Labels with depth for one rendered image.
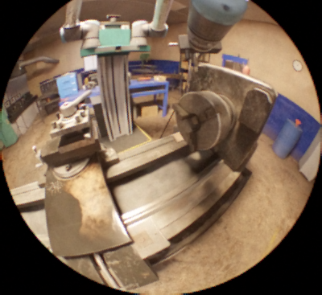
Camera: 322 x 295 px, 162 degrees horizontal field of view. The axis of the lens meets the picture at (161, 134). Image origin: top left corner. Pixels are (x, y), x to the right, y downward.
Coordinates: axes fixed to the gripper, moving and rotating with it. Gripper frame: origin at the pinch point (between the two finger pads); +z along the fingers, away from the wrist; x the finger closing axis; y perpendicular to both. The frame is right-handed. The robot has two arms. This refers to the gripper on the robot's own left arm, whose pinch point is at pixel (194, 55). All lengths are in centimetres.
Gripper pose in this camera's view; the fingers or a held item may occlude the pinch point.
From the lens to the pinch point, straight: 49.5
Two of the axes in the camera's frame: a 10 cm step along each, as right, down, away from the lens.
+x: 9.8, -0.7, -1.7
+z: 1.4, -3.3, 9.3
